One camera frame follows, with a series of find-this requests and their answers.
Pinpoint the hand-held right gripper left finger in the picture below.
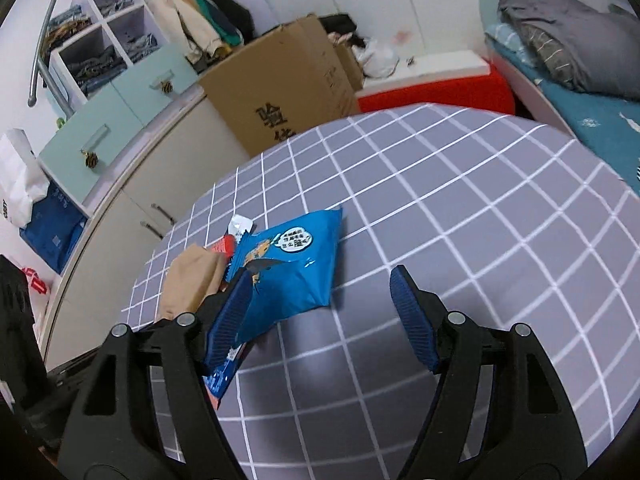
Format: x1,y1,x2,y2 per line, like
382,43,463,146
57,267,256,480

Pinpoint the white wardrobe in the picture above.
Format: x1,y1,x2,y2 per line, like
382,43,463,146
240,0,516,61

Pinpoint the large cardboard box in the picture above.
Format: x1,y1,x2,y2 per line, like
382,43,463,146
197,13,361,158

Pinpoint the teal candy print bedsheet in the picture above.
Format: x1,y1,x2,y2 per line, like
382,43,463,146
487,35,640,196

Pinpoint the low white cabinet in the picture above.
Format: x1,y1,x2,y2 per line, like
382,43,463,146
37,87,251,361

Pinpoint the grey quilt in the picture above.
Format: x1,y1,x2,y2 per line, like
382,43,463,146
498,0,640,93

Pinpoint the white paper bag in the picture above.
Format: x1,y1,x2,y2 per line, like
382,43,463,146
0,129,51,228

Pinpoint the wide teal drawer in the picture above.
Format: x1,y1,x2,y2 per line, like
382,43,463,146
39,90,146,206

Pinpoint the pile of folded clothes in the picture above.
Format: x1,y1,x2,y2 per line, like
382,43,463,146
42,5,93,51

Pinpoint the white plastic bag red print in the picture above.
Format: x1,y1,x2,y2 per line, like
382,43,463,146
20,266,53,297

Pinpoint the teal drawer shelf unit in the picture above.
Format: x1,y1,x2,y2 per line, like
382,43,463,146
37,0,201,216

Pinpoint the black clothes heap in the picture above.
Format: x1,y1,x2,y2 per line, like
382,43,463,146
320,12,366,48

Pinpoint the narrow teal drawer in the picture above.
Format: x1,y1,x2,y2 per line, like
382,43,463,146
112,42,198,128

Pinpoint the blue snack packet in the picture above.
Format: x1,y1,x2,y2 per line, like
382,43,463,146
202,207,344,411

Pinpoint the teal bunk bed frame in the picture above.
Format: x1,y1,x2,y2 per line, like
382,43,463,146
475,0,581,138

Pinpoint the green hanging jacket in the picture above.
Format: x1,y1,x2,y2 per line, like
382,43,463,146
187,0,241,46

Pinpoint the grey checked tablecloth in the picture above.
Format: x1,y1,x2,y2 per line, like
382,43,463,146
120,102,640,480

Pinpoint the blue bag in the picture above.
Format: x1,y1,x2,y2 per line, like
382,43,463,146
20,182,90,275

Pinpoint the small white plastic bag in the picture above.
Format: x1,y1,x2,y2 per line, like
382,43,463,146
352,37,401,78

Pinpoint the blue checked pillow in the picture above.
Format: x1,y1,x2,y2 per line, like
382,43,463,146
484,22,543,83

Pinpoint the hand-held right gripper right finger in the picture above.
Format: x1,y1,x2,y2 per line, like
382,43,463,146
389,265,588,480

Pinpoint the black hanging jacket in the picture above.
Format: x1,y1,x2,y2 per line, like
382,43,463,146
187,0,256,41

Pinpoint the folded jeans stack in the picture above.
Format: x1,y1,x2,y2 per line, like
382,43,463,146
97,0,136,16
122,34,161,63
67,46,126,93

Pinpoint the small red wrapper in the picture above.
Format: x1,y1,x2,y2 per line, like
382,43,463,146
207,235,238,261

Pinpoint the beige paper bag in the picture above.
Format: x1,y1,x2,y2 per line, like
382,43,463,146
155,244,231,321

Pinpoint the grey metal handrail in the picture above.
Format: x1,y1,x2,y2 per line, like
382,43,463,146
27,0,76,107

